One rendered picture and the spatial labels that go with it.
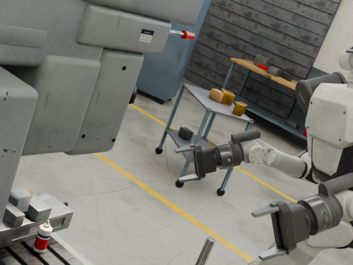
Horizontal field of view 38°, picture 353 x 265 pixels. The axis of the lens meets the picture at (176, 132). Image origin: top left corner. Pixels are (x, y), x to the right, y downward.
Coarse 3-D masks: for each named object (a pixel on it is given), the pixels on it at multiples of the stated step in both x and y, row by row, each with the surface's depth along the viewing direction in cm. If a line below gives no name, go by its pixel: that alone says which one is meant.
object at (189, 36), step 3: (171, 30) 145; (174, 30) 147; (183, 30) 151; (171, 33) 145; (174, 33) 146; (177, 33) 147; (180, 33) 149; (183, 33) 150; (186, 33) 151; (189, 33) 152; (192, 33) 154; (183, 36) 151; (186, 36) 151; (189, 36) 152; (192, 36) 153
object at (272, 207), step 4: (272, 204) 117; (276, 204) 118; (260, 208) 118; (264, 208) 118; (268, 208) 117; (272, 208) 117; (276, 208) 117; (252, 212) 117; (256, 212) 116; (260, 212) 116; (264, 212) 116; (268, 212) 116; (272, 212) 116; (252, 216) 117; (256, 216) 115; (260, 216) 116
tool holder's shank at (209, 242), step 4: (208, 240) 126; (212, 240) 127; (204, 244) 127; (208, 244) 126; (212, 244) 126; (204, 248) 127; (208, 248) 126; (212, 248) 127; (200, 252) 128; (204, 252) 127; (208, 252) 127; (200, 256) 128; (204, 256) 127; (208, 256) 127; (200, 260) 128; (204, 260) 127; (196, 264) 128; (200, 264) 128; (204, 264) 128
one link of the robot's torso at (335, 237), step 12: (336, 228) 152; (348, 228) 151; (312, 240) 155; (324, 240) 154; (336, 240) 153; (348, 240) 152; (300, 252) 159; (312, 252) 157; (252, 264) 174; (264, 264) 166; (276, 264) 164; (288, 264) 163; (300, 264) 161
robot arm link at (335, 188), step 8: (344, 176) 125; (352, 176) 125; (320, 184) 123; (328, 184) 123; (336, 184) 123; (344, 184) 124; (352, 184) 125; (320, 192) 124; (328, 192) 122; (336, 192) 124; (344, 192) 124; (352, 192) 123; (328, 200) 121; (336, 200) 123; (344, 200) 122; (336, 208) 120; (344, 208) 122; (336, 216) 120; (344, 216) 123; (336, 224) 121
